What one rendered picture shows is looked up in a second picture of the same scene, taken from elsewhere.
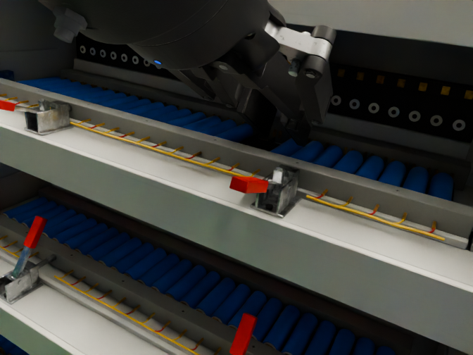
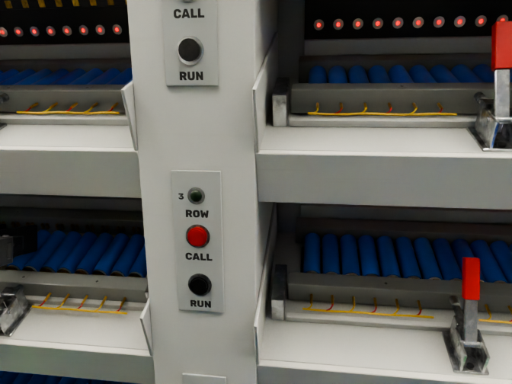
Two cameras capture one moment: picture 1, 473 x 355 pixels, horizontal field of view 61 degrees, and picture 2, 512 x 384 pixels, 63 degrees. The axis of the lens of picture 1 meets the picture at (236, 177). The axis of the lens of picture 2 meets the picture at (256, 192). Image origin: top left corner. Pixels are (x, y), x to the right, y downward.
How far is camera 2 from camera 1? 0.27 m
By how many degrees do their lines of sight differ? 18
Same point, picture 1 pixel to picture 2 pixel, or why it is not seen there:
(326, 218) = (49, 320)
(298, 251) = (29, 356)
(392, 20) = (25, 185)
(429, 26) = (50, 187)
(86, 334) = not seen: outside the picture
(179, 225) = not seen: outside the picture
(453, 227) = (136, 298)
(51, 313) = not seen: outside the picture
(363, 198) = (76, 292)
